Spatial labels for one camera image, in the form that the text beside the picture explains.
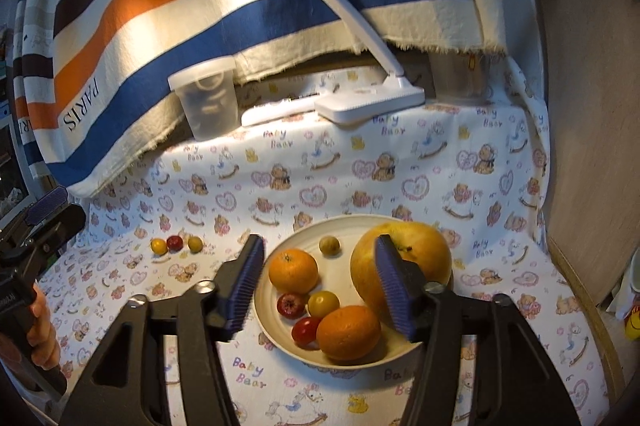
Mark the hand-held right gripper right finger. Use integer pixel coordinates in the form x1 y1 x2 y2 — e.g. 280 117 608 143
374 233 583 426

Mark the yellow plastic object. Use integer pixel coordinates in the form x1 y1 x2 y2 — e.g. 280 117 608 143
622 296 640 339

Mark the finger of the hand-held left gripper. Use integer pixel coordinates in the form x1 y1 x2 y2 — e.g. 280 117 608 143
25 204 87 255
27 185 69 225

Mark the white desk lamp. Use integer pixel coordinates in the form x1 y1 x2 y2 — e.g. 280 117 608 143
112 0 426 125

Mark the red cherry tomato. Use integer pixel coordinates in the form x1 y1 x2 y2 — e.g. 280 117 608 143
291 317 323 348

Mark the striped orange blue white blanket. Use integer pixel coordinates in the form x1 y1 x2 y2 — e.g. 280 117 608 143
10 0 506 197

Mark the person's left hand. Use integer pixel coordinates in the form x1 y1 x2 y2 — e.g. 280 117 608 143
25 293 61 370

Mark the large yellow apple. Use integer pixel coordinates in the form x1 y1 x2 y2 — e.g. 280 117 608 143
350 222 452 322

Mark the white power strip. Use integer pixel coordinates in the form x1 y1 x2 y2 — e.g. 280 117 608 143
241 95 331 128

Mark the orange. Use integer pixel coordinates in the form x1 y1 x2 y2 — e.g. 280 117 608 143
316 305 382 362
268 248 319 294

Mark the clear plastic container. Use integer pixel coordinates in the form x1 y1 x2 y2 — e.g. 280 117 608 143
167 56 238 142

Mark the bear printed white cloth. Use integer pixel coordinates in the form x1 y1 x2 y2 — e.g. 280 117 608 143
35 51 616 426

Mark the translucent plastic cup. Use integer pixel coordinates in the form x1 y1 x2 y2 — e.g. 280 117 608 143
430 48 493 103

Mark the brown wooden board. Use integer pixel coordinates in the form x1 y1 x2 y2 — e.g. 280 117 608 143
505 0 640 407

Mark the cream round plate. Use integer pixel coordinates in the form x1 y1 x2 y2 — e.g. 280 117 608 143
253 214 453 368

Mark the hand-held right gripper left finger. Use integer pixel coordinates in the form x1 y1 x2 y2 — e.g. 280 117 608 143
59 233 266 426

